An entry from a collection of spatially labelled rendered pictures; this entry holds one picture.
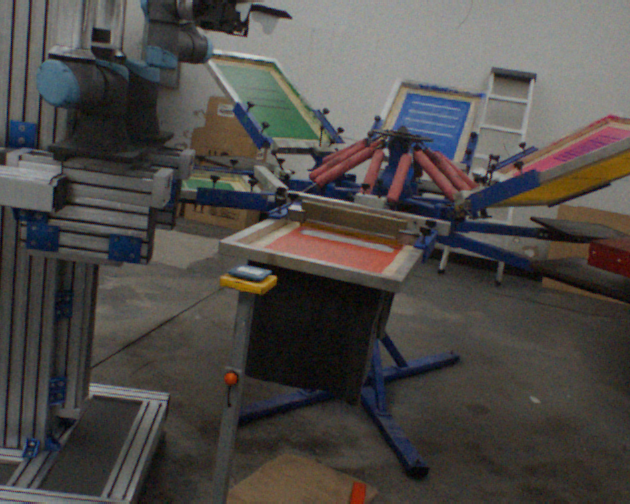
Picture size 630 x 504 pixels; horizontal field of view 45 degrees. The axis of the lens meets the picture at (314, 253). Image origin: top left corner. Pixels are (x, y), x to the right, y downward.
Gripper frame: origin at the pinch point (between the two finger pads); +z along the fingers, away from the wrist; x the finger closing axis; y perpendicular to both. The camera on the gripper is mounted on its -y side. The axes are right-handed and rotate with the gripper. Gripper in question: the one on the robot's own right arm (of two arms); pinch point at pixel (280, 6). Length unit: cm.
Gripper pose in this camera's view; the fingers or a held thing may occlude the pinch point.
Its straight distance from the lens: 177.2
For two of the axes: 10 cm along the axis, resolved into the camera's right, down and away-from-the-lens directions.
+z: 9.0, 2.3, -3.7
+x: -3.8, 0.3, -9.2
